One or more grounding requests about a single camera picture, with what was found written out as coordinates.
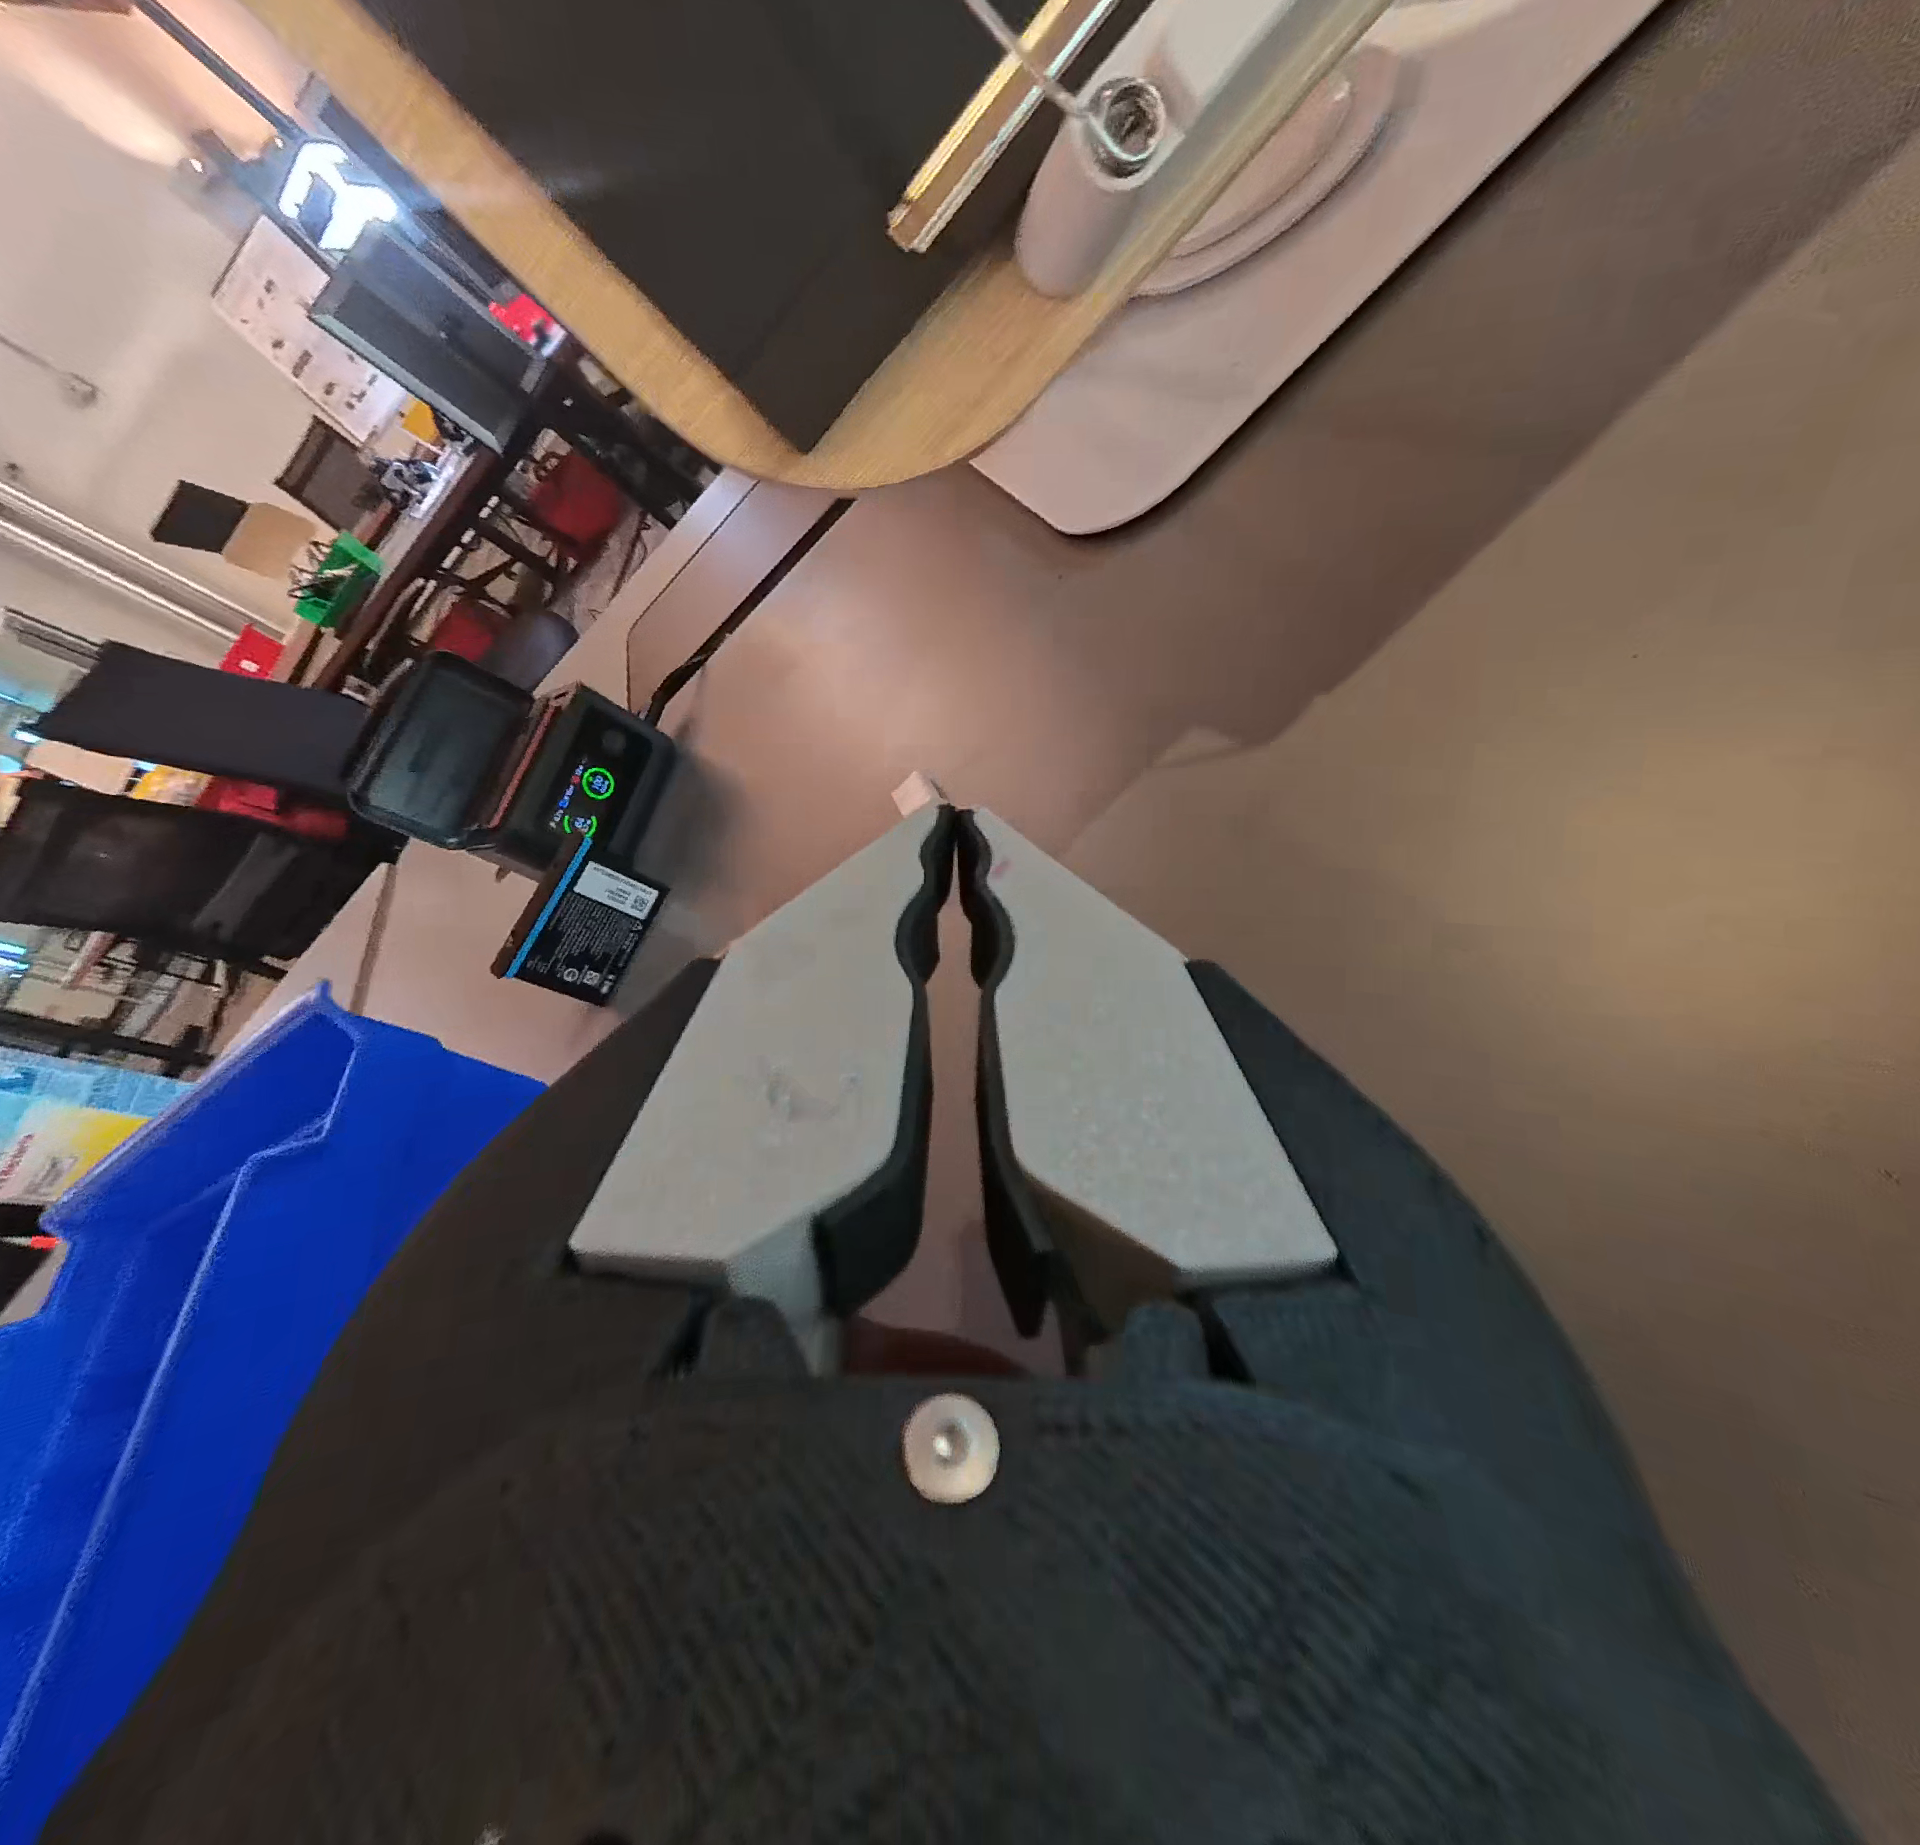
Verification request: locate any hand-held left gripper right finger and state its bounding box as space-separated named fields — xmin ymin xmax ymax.
xmin=955 ymin=806 xmax=1339 ymax=1375

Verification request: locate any white tipped wire clip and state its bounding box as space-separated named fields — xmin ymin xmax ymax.
xmin=900 ymin=0 xmax=1172 ymax=179

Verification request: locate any black charger cable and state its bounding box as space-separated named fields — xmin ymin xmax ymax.
xmin=646 ymin=495 xmax=857 ymax=724

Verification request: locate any white disinfecting wipes canister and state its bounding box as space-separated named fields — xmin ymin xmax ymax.
xmin=0 ymin=1080 xmax=152 ymax=1208

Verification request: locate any person's left hand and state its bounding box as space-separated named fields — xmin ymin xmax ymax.
xmin=844 ymin=1317 xmax=1029 ymax=1378

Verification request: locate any blue plastic bin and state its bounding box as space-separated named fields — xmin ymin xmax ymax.
xmin=0 ymin=983 xmax=549 ymax=1845

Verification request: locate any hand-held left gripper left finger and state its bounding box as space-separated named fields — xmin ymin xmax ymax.
xmin=568 ymin=804 xmax=959 ymax=1378

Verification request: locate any small black box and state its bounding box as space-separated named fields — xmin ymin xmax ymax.
xmin=492 ymin=833 xmax=674 ymax=1010

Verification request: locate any grey monitor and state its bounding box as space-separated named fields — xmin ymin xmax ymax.
xmin=307 ymin=232 xmax=549 ymax=453

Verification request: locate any black display board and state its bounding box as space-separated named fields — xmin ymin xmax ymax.
xmin=157 ymin=0 xmax=1218 ymax=493

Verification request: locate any black battery charger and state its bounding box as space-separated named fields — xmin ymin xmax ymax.
xmin=345 ymin=653 xmax=679 ymax=872

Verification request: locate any green plastic bin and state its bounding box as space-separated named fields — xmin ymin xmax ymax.
xmin=293 ymin=528 xmax=384 ymax=629

